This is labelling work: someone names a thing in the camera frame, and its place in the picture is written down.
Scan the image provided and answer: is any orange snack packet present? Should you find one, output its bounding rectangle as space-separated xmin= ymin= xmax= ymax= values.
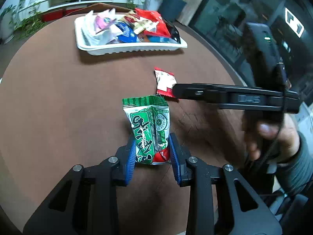
xmin=137 ymin=34 xmax=150 ymax=42

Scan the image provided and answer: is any gold red pie packet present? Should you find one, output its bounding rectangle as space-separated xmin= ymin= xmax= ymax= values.
xmin=121 ymin=11 xmax=159 ymax=34

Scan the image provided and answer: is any light blue snack packet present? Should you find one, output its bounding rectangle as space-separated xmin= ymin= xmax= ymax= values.
xmin=147 ymin=36 xmax=176 ymax=43

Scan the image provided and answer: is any dark blue snack packet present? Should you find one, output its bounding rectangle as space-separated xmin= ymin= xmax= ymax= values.
xmin=115 ymin=21 xmax=139 ymax=43

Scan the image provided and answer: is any tall plant blue pot right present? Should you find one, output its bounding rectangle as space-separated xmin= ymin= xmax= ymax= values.
xmin=158 ymin=0 xmax=187 ymax=22

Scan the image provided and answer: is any red storage box left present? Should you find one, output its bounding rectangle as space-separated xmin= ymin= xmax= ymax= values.
xmin=41 ymin=10 xmax=64 ymax=22

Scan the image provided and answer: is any black snack bag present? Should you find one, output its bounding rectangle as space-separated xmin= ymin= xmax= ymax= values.
xmin=165 ymin=20 xmax=181 ymax=43

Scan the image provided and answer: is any trailing green floor plant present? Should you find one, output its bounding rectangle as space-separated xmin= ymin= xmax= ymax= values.
xmin=1 ymin=0 xmax=46 ymax=43

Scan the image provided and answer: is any green seaweed snack packet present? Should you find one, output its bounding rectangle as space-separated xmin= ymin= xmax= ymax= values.
xmin=122 ymin=94 xmax=170 ymax=165

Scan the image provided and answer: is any white pink snack packet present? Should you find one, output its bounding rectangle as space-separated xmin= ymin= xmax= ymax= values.
xmin=82 ymin=10 xmax=122 ymax=46

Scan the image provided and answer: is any white plastic tray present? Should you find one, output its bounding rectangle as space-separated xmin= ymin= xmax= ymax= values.
xmin=74 ymin=11 xmax=188 ymax=56

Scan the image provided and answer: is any red brown candy packet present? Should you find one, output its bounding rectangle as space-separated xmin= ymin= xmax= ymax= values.
xmin=154 ymin=67 xmax=177 ymax=98

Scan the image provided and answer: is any red chip bag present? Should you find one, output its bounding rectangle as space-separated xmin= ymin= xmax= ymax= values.
xmin=135 ymin=8 xmax=171 ymax=38

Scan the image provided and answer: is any red storage box right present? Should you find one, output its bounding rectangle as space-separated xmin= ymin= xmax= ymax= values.
xmin=63 ymin=8 xmax=81 ymax=16

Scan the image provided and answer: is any red storage box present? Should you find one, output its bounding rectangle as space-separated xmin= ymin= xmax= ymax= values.
xmin=63 ymin=8 xmax=81 ymax=16
xmin=41 ymin=10 xmax=64 ymax=22

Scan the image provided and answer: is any person's right hand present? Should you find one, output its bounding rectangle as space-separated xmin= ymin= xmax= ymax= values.
xmin=242 ymin=114 xmax=300 ymax=162

